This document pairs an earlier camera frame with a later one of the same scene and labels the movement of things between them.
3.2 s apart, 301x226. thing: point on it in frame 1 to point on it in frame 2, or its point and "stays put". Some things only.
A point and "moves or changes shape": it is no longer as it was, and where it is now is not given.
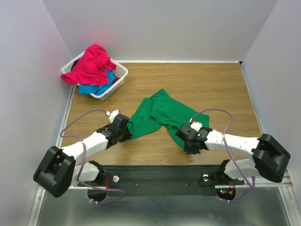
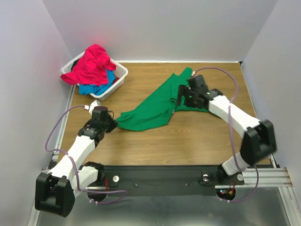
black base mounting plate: (161, 180) stays put
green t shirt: (150, 112) moves or changes shape
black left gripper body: (124, 135) to (105, 124)
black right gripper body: (190, 146) to (182, 94)
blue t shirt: (86, 89) stays put
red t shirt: (92, 68) stays put
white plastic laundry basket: (121, 71) stays put
